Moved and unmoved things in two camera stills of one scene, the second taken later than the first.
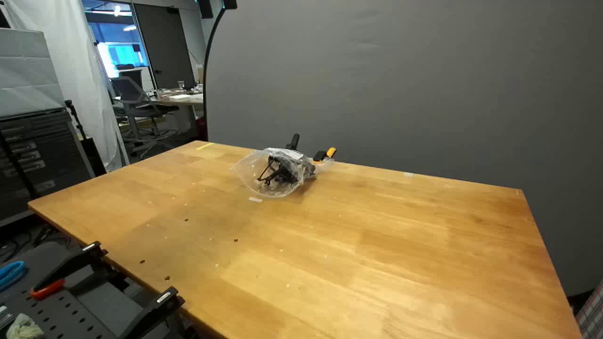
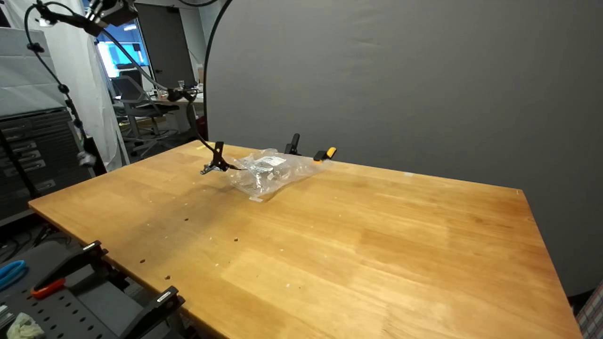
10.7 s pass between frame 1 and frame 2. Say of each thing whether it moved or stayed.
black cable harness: moved
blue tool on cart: stayed
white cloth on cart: stayed
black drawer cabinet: stayed
